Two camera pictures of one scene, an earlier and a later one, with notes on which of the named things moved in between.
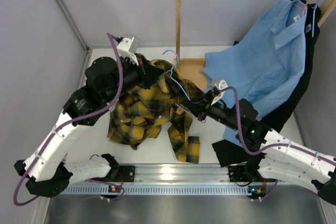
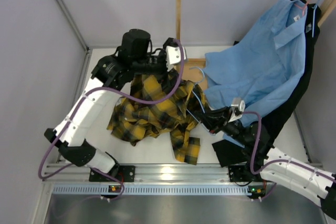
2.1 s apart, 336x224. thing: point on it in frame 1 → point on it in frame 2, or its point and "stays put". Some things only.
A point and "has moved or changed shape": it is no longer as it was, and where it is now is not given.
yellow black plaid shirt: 137,114 stays put
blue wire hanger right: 314,7 stays put
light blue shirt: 264,66 stays put
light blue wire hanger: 171,75 has moved or changed shape
